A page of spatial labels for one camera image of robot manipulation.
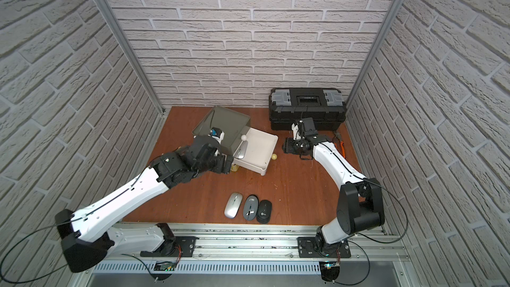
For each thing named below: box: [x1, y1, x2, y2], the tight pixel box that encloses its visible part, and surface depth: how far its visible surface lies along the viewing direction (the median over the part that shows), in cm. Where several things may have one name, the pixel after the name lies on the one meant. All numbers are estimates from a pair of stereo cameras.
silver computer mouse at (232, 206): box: [224, 191, 244, 219], surface depth 85 cm
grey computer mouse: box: [243, 193, 259, 222], surface depth 83 cm
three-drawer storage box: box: [191, 105, 279, 177], surface depth 93 cm
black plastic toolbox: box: [268, 87, 347, 131], surface depth 103 cm
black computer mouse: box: [256, 199, 273, 224], surface depth 83 cm
